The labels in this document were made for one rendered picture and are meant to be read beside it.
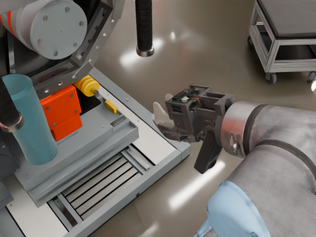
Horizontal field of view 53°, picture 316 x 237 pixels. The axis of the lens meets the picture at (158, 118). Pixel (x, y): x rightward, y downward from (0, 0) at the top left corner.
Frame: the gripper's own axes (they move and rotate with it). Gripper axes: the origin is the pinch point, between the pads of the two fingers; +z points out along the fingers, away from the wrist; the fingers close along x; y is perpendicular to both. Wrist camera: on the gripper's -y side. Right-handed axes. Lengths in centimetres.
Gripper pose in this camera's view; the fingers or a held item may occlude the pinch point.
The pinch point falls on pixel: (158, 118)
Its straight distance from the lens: 68.0
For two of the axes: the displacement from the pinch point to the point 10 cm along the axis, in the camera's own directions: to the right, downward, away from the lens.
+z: -6.6, -1.6, 7.4
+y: -2.8, -8.6, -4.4
